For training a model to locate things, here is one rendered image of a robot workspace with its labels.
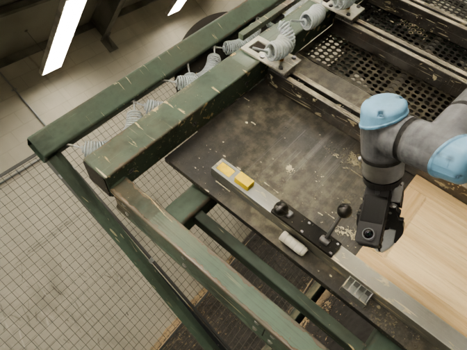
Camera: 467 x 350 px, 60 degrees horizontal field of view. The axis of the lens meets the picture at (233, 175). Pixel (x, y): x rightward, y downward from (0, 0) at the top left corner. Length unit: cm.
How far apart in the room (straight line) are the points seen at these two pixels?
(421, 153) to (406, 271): 55
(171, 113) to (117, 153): 21
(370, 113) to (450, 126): 12
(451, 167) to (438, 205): 66
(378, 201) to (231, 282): 41
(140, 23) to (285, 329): 694
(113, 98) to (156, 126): 56
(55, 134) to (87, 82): 497
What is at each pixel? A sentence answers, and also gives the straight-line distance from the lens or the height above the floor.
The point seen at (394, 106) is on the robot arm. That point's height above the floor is 165.
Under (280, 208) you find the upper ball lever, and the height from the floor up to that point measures 155.
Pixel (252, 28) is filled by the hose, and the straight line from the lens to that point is 129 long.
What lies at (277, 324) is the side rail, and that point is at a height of 136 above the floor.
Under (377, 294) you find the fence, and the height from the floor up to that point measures 124.
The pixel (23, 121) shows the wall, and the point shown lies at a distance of 613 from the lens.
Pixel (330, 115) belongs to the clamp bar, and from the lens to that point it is 138.
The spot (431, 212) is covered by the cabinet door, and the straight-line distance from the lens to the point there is 129.
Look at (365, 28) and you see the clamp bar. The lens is 174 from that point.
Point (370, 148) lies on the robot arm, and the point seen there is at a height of 161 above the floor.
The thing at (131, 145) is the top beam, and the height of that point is 191.
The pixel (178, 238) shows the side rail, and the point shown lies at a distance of 106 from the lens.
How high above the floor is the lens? 181
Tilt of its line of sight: 7 degrees down
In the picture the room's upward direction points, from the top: 39 degrees counter-clockwise
